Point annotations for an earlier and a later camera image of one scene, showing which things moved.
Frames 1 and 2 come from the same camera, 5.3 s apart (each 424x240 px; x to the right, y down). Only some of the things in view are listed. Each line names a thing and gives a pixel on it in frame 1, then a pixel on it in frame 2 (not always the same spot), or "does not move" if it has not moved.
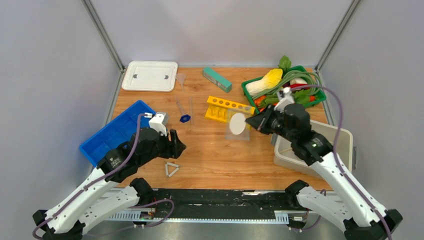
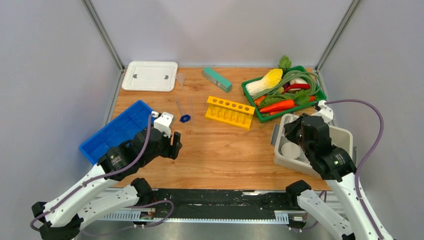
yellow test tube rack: [222, 110] does not move
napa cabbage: [271, 78] does not move
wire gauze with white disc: [236, 127] to [290, 149]
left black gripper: [174, 149] does not move
